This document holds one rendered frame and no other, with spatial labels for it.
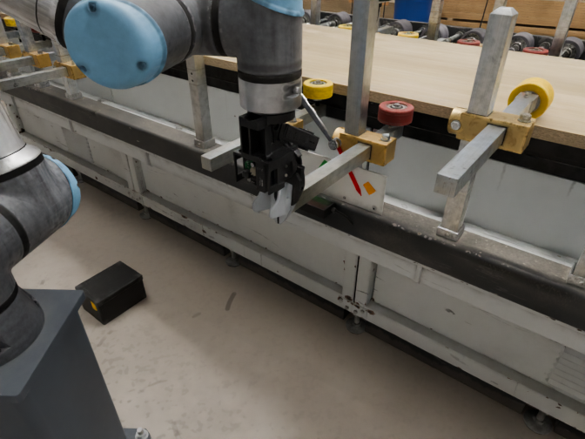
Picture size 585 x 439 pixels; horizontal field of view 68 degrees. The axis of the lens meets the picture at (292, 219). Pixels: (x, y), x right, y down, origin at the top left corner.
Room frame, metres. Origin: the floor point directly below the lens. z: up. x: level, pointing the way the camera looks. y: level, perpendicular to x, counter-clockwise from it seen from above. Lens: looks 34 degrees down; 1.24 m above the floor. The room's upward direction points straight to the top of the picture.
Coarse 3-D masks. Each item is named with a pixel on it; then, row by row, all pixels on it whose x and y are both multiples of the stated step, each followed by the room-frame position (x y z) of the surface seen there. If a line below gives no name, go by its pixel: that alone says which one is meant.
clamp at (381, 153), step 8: (344, 128) 0.93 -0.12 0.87; (336, 136) 0.91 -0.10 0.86; (344, 136) 0.89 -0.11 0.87; (352, 136) 0.88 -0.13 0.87; (360, 136) 0.88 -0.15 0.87; (368, 136) 0.88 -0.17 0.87; (376, 136) 0.88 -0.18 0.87; (344, 144) 0.89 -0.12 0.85; (352, 144) 0.88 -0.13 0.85; (368, 144) 0.86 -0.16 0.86; (376, 144) 0.85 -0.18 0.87; (384, 144) 0.84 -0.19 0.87; (392, 144) 0.85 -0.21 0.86; (376, 152) 0.84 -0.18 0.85; (384, 152) 0.83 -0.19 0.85; (392, 152) 0.86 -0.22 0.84; (368, 160) 0.85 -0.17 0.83; (376, 160) 0.84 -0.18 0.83; (384, 160) 0.83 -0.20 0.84
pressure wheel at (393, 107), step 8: (384, 104) 0.98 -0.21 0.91; (392, 104) 0.99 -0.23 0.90; (400, 104) 0.99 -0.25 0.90; (408, 104) 0.98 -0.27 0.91; (384, 112) 0.95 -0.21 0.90; (392, 112) 0.94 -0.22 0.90; (400, 112) 0.93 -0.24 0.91; (408, 112) 0.94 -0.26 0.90; (384, 120) 0.94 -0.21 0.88; (392, 120) 0.93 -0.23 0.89; (400, 120) 0.93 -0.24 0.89; (408, 120) 0.94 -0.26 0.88
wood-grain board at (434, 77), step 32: (320, 32) 1.88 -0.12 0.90; (224, 64) 1.43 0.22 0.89; (320, 64) 1.37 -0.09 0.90; (384, 64) 1.37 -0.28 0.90; (416, 64) 1.37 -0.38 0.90; (448, 64) 1.37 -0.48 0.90; (512, 64) 1.37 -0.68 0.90; (544, 64) 1.37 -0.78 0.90; (576, 64) 1.37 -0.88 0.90; (384, 96) 1.08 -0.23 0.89; (416, 96) 1.06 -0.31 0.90; (448, 96) 1.06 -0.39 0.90; (576, 96) 1.06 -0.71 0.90; (544, 128) 0.86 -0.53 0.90; (576, 128) 0.85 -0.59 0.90
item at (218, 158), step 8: (320, 104) 1.17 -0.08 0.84; (296, 112) 1.10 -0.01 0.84; (304, 112) 1.10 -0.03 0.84; (320, 112) 1.14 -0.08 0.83; (304, 120) 1.08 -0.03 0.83; (312, 120) 1.11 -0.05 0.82; (232, 144) 0.90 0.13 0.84; (208, 152) 0.85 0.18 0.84; (216, 152) 0.85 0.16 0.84; (224, 152) 0.85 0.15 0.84; (232, 152) 0.87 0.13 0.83; (208, 160) 0.82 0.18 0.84; (216, 160) 0.83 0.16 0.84; (224, 160) 0.85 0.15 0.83; (232, 160) 0.87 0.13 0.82; (208, 168) 0.83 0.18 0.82; (216, 168) 0.83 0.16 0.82
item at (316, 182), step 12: (384, 132) 0.92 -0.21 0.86; (396, 132) 0.95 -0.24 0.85; (360, 144) 0.86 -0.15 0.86; (348, 156) 0.80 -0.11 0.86; (360, 156) 0.82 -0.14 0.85; (324, 168) 0.75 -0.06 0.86; (336, 168) 0.75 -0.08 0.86; (348, 168) 0.78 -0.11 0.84; (312, 180) 0.70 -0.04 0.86; (324, 180) 0.71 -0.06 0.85; (336, 180) 0.75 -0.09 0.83; (312, 192) 0.68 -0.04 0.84; (300, 204) 0.65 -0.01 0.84
